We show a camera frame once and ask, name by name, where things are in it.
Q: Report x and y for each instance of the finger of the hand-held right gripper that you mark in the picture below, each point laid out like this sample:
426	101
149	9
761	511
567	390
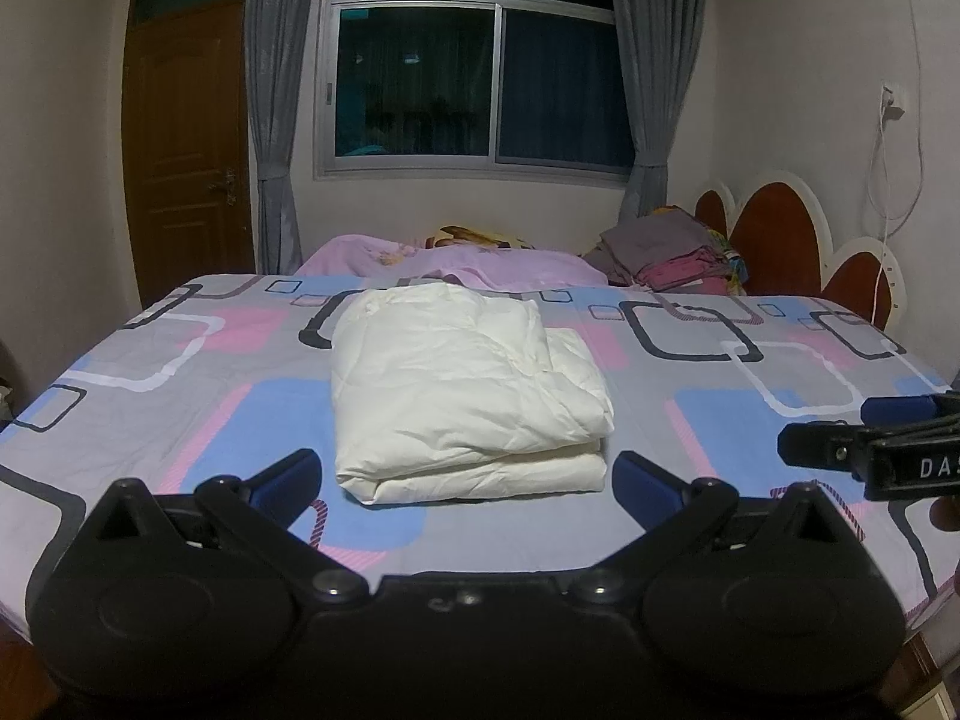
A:
896	410
817	446

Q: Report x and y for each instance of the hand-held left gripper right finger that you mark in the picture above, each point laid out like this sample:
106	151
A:
645	480

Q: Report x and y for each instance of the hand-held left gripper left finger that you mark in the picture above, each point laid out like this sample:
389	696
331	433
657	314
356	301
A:
289	476

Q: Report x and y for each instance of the white puffy jacket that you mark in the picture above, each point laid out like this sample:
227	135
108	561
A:
450	375

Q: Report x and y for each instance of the pink folded clothes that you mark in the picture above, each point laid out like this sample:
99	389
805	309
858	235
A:
686	272

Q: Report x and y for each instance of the pile of folded clothes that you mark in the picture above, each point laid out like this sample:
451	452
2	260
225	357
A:
660	240

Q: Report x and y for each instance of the person's right hand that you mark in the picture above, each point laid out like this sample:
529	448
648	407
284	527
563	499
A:
946	516

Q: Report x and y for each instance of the bed with patterned sheet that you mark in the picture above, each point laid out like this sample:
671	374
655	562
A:
675	364

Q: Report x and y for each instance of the red and white headboard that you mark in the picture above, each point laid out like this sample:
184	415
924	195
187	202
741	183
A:
780	240

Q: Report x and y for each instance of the pink blanket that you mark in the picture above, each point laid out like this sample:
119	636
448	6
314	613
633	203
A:
525	266

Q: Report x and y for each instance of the yellow printed pillow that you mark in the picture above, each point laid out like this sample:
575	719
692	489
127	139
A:
480	236

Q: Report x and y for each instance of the brown wooden door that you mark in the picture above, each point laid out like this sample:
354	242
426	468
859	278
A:
187	142

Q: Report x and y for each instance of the grey curtain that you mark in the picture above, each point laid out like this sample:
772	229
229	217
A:
656	67
281	90

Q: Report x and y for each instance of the sliding window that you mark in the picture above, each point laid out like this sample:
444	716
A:
480	75

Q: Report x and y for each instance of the white wall charger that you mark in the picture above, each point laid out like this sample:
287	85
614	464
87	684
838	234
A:
891	101

